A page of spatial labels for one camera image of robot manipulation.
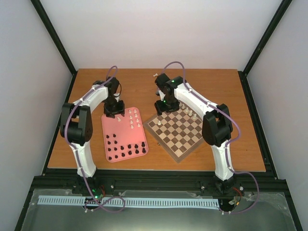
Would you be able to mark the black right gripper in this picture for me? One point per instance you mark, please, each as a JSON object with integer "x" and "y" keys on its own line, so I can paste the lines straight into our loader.
{"x": 160, "y": 109}

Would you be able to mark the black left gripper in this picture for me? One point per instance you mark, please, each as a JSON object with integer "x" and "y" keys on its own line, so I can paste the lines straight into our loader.
{"x": 121, "y": 110}

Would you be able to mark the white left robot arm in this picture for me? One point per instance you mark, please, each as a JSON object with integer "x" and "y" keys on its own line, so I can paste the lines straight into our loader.
{"x": 76, "y": 122}

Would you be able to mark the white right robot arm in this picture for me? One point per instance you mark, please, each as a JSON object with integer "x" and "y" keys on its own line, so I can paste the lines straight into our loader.
{"x": 216, "y": 123}

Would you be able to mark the wooden chess board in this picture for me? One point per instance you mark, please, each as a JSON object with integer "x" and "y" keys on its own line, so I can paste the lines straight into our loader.
{"x": 178, "y": 133}

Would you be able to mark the pink plastic tray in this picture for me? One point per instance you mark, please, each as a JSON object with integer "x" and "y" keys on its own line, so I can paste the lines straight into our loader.
{"x": 127, "y": 139}

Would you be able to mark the light blue cable duct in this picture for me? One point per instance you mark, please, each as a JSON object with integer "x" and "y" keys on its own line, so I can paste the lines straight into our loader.
{"x": 130, "y": 202}

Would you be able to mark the black aluminium frame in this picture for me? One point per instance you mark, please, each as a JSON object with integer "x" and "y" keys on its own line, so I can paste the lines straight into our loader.
{"x": 145, "y": 180}

